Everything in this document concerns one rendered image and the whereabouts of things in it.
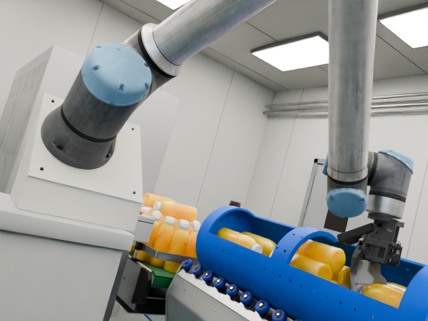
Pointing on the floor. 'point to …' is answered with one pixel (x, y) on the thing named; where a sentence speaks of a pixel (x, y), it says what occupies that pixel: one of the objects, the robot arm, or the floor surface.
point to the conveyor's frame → (140, 290)
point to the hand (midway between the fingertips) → (358, 290)
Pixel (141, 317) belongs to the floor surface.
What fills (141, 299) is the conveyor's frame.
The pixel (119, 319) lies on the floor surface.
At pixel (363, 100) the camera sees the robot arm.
